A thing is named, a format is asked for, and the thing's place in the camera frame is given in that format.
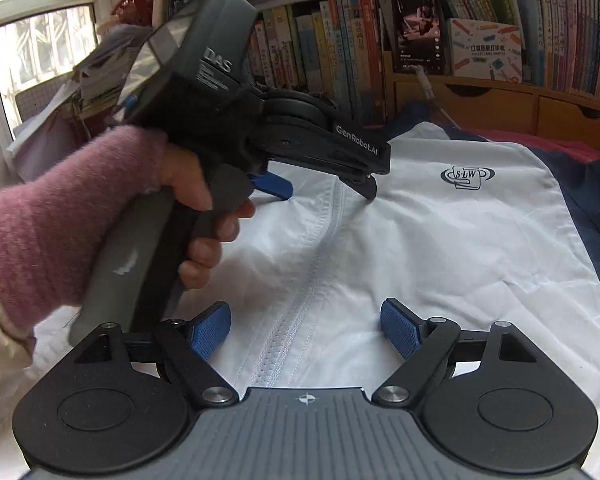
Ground black smartphone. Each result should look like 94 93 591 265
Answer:
390 0 446 75

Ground person's left hand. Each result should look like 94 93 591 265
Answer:
162 147 256 291

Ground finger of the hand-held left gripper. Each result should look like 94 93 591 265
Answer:
337 171 379 202
247 170 294 200

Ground wooden drawer organizer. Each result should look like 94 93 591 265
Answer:
392 67 600 138

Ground white printed cardboard box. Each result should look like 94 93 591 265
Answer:
447 17 523 83

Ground navy and white jacket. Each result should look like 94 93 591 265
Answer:
30 101 600 480

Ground gridded board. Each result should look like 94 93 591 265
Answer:
17 80 76 126

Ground window with white frame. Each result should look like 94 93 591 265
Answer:
0 0 106 131

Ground row of upright books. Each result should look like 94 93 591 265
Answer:
245 0 600 126

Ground loose white paper sheets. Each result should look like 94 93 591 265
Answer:
5 105 81 171

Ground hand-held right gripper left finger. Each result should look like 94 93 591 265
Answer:
74 301 241 406

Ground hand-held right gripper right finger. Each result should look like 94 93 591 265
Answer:
372 297 531 407

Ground small red plastic basket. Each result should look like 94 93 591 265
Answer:
112 0 156 16

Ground white braided cable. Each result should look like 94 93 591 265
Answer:
415 67 461 128

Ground stack of paper workbooks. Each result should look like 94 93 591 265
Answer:
72 25 153 126

